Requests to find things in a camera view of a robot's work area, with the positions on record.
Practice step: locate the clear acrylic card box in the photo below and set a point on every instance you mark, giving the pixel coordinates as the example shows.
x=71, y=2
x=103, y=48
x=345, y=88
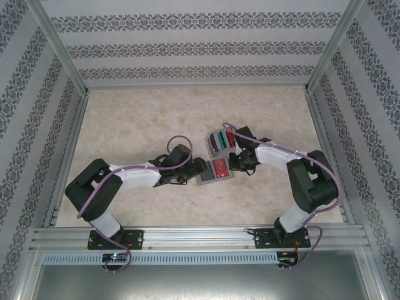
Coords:
x=215, y=154

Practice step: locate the red credit card stack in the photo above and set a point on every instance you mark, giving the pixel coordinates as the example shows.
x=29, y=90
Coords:
x=229, y=139

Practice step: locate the teal credit card stack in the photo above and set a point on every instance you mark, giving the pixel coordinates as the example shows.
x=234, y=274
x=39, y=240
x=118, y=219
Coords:
x=223, y=140

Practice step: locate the green card holder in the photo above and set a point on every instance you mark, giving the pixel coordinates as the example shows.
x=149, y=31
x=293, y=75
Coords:
x=218, y=182

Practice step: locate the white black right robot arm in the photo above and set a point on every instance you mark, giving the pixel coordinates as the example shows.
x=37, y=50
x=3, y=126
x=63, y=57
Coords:
x=312, y=187

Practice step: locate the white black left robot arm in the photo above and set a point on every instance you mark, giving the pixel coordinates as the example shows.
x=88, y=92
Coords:
x=90, y=193

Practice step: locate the left controller circuit board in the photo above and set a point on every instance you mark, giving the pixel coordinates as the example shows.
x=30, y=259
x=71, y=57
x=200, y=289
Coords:
x=115, y=257

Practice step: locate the controller circuit board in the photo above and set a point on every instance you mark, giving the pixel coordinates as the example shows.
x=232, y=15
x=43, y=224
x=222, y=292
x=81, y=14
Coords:
x=115, y=257
x=287, y=257

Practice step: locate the right controller circuit board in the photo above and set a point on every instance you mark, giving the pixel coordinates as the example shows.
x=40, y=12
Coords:
x=287, y=257

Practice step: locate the grey metal sheet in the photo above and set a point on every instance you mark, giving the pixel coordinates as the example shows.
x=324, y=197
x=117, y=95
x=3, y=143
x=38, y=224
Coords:
x=200, y=284

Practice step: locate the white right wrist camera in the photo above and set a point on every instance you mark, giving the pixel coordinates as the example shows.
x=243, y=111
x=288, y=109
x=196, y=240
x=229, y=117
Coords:
x=238, y=151

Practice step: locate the aluminium mounting rail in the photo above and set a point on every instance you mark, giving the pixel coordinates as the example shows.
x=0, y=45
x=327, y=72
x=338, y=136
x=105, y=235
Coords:
x=200, y=237

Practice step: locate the aluminium side rail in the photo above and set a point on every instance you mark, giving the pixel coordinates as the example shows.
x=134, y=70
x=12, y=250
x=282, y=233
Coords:
x=76, y=125
x=318, y=125

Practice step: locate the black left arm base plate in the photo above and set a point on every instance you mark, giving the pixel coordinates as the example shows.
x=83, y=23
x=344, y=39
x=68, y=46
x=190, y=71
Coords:
x=137, y=239

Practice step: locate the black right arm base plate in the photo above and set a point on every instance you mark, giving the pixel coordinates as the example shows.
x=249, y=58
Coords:
x=259, y=239

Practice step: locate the aluminium rear rail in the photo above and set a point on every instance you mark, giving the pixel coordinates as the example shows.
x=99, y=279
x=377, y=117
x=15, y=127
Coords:
x=197, y=86

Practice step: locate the aluminium frame post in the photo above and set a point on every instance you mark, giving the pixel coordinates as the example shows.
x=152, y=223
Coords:
x=63, y=53
x=328, y=53

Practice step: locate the aluminium frame leg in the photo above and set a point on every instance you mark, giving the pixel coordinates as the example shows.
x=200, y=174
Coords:
x=376, y=275
x=26, y=275

